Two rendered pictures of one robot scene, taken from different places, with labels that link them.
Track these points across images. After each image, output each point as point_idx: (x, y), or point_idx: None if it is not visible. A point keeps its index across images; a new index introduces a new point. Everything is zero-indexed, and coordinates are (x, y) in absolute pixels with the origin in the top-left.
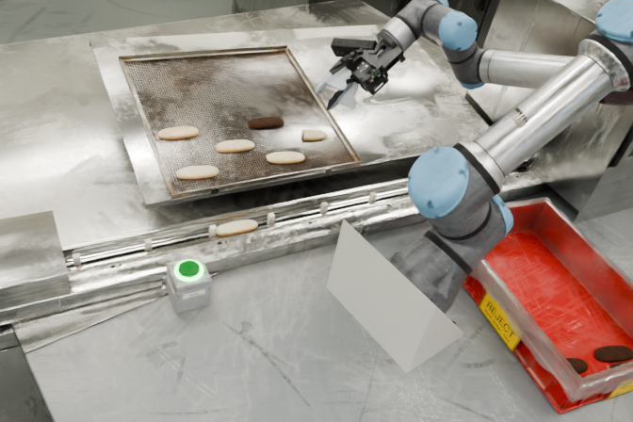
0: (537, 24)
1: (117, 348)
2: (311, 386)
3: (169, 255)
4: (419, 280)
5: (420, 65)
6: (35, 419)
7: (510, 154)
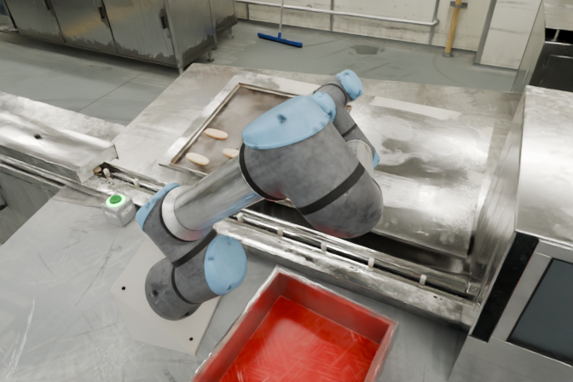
0: (512, 145)
1: (70, 219)
2: (90, 298)
3: (133, 192)
4: (148, 276)
5: (464, 159)
6: None
7: (181, 208)
